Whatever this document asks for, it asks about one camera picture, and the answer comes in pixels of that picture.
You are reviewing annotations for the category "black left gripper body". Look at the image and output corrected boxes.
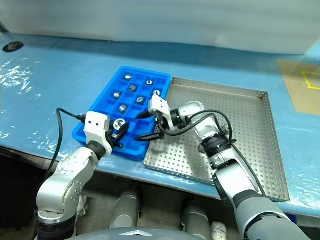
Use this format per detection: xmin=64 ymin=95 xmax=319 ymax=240
xmin=106 ymin=121 xmax=119 ymax=149

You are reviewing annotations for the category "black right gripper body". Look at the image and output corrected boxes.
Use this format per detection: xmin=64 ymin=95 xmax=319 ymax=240
xmin=154 ymin=111 xmax=166 ymax=138

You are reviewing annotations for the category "blue compartment tray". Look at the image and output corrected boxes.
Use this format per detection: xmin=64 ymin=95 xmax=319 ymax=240
xmin=71 ymin=65 xmax=172 ymax=162

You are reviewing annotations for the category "perforated steel tray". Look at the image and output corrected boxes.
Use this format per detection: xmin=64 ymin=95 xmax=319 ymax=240
xmin=143 ymin=76 xmax=291 ymax=203

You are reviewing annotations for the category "grey rounded robot leg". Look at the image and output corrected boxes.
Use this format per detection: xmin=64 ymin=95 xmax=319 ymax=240
xmin=109 ymin=190 xmax=141 ymax=230
xmin=180 ymin=199 xmax=213 ymax=239

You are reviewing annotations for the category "grey robot torso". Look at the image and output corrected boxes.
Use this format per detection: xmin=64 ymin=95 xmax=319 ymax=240
xmin=63 ymin=226 xmax=194 ymax=240

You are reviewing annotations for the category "white backdrop board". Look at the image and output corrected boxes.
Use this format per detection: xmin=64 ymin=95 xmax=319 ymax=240
xmin=0 ymin=0 xmax=320 ymax=56

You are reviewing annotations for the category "brown cardboard sheet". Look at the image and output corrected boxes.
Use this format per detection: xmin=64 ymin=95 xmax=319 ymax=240
xmin=276 ymin=58 xmax=320 ymax=116

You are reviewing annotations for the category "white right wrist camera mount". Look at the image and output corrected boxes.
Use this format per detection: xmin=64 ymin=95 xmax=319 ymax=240
xmin=147 ymin=94 xmax=176 ymax=131

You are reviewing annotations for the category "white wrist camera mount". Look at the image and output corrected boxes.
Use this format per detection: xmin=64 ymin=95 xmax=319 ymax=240
xmin=83 ymin=111 xmax=114 ymax=157
xmin=147 ymin=94 xmax=176 ymax=131

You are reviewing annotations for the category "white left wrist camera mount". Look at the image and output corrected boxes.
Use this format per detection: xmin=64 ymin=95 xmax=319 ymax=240
xmin=83 ymin=111 xmax=114 ymax=157

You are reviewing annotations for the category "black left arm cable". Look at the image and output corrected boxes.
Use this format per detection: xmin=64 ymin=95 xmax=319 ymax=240
xmin=47 ymin=107 xmax=88 ymax=177

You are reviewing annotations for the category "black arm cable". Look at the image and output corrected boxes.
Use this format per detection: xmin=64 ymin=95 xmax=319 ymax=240
xmin=47 ymin=107 xmax=88 ymax=177
xmin=156 ymin=110 xmax=267 ymax=197

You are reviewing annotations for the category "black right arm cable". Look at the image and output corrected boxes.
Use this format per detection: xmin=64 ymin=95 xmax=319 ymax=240
xmin=156 ymin=110 xmax=267 ymax=197

